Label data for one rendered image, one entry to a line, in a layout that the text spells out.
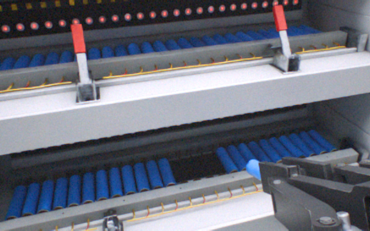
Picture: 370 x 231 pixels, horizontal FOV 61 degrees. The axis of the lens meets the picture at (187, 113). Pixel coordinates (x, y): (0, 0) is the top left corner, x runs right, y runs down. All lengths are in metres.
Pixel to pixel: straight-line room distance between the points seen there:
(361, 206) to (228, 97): 0.25
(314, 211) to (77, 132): 0.29
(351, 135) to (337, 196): 0.42
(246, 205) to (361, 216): 0.30
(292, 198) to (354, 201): 0.03
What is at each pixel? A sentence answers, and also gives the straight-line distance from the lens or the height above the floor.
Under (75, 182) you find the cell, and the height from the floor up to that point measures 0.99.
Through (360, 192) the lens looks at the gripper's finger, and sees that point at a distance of 0.20.
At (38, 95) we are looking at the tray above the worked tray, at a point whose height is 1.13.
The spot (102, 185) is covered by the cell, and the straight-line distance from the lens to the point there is 0.51.
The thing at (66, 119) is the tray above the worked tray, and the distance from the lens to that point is 0.39.
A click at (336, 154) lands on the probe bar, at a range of 0.58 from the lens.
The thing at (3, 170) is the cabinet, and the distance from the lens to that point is 0.63.
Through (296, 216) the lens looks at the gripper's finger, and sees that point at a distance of 0.20.
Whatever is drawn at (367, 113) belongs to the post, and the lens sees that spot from 0.59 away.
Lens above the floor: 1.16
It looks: 11 degrees down
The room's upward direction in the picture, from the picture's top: 7 degrees counter-clockwise
